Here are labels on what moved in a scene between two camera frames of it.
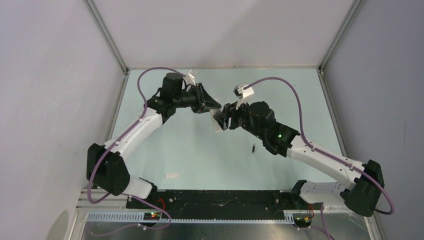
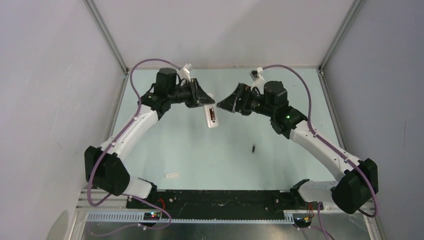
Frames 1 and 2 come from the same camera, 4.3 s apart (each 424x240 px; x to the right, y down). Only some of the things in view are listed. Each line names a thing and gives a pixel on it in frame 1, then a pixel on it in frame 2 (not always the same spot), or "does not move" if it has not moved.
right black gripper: (229, 110) -> (242, 91)
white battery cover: (168, 175) does not move
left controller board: (151, 216) does not move
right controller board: (302, 220) does not move
